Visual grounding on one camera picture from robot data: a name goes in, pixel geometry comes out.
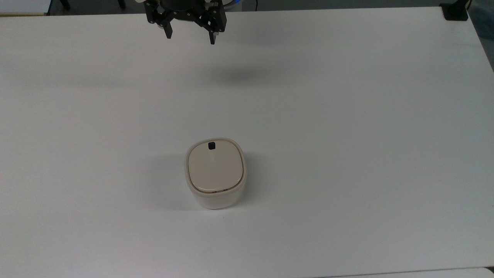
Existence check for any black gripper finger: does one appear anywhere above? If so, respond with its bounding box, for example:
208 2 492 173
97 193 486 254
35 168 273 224
144 0 173 39
193 0 227 45

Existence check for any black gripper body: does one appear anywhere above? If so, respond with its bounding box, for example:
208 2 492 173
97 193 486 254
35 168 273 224
157 0 206 16

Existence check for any beige trash bin lid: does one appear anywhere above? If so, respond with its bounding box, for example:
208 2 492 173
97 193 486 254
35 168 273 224
187 141 244 193

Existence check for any cream plastic trash bin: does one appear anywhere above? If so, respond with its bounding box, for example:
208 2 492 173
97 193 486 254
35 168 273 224
184 137 247 210

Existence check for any white side table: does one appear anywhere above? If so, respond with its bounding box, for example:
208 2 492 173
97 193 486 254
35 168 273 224
0 0 53 17

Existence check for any white adjoining table edge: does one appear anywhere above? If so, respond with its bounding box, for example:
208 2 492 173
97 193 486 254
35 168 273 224
316 267 494 278

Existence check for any black table clamp mount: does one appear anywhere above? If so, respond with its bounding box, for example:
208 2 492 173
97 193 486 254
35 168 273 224
440 0 472 21

